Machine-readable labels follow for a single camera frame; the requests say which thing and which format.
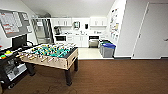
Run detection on black built-in microwave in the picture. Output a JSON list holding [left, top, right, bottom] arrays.
[[54, 35, 68, 42]]

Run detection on white two-door sink cabinet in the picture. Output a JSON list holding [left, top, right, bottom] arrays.
[[72, 34, 90, 48]]

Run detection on white wall cabinet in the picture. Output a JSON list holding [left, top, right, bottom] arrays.
[[89, 17, 108, 27], [51, 17, 73, 27]]

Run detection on grey bin black lid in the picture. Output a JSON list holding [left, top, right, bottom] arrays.
[[98, 39, 109, 51]]

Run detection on black wheeled cart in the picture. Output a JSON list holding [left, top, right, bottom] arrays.
[[0, 34, 34, 90]]

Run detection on large white wall poster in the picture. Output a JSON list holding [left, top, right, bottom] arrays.
[[109, 8, 120, 34]]

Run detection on framed wall notice board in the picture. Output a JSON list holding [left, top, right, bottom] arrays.
[[0, 8, 34, 38]]

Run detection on green foosball table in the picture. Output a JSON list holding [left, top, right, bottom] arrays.
[[16, 42, 80, 87]]

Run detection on stainless steel fridge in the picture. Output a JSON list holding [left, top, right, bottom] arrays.
[[31, 17, 54, 46]]

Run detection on grey bin blue lid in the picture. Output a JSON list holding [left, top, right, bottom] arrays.
[[101, 43, 117, 59]]

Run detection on grey bin green lid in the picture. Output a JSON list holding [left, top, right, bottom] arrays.
[[99, 41, 113, 55]]

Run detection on stainless steel dishwasher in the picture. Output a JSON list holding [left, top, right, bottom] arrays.
[[88, 35, 100, 49]]

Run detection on narrow white drawer unit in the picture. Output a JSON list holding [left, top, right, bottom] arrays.
[[99, 35, 109, 42]]

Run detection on black soap dispenser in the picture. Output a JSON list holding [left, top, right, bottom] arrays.
[[84, 23, 89, 30]]

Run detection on steel paper towel dispenser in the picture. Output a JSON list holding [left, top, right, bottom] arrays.
[[73, 21, 81, 30]]

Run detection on wide white drawer unit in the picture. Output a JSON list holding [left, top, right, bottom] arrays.
[[53, 34, 74, 44]]

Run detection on white door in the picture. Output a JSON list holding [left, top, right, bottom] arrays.
[[131, 2, 168, 60]]

